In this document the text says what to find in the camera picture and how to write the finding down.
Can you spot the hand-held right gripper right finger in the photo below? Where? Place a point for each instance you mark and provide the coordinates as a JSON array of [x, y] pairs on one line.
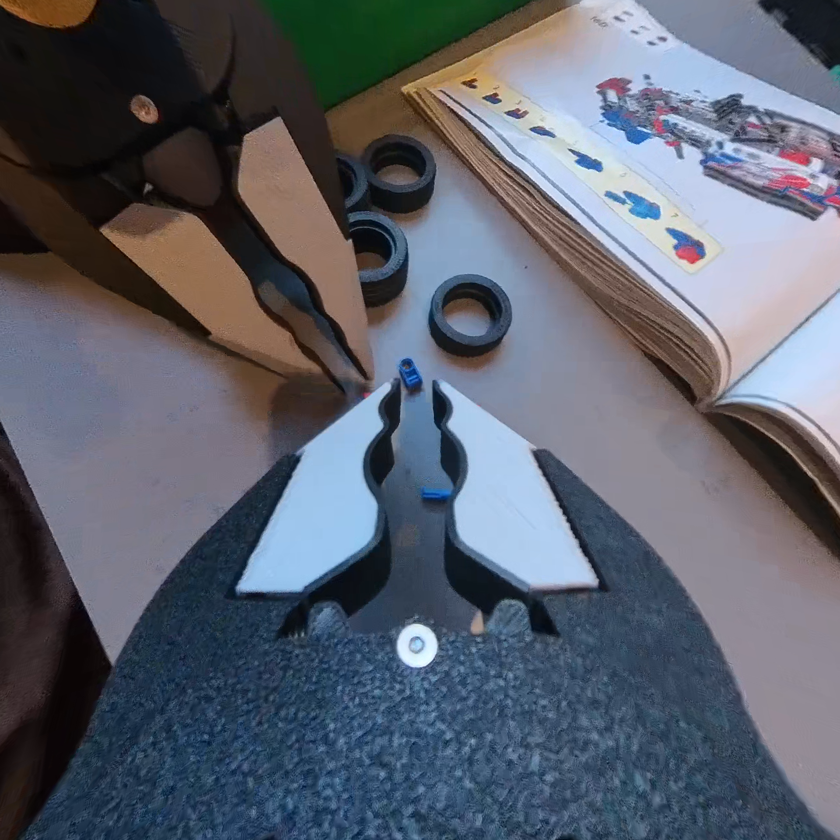
[[518, 525]]

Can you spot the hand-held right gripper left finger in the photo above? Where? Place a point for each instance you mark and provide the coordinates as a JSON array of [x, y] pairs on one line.
[[315, 525]]

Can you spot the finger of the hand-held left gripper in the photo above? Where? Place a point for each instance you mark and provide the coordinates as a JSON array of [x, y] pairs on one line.
[[197, 275], [308, 216]]

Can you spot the blue toy connector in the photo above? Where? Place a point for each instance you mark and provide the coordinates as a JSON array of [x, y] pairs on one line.
[[410, 374]]

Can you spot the grey desk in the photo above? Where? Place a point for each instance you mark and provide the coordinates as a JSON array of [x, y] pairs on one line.
[[590, 459]]

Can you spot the black toy tire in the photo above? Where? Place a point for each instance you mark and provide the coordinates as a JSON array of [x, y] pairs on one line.
[[472, 341], [407, 200], [358, 197], [387, 282]]

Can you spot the blue toy pin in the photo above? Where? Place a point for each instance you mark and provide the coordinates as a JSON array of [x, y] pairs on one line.
[[435, 493]]

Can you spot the green plastic bin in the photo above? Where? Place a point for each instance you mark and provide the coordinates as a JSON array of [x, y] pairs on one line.
[[394, 46]]

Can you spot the open instruction booklet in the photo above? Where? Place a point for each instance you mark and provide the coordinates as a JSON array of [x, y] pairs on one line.
[[590, 197]]

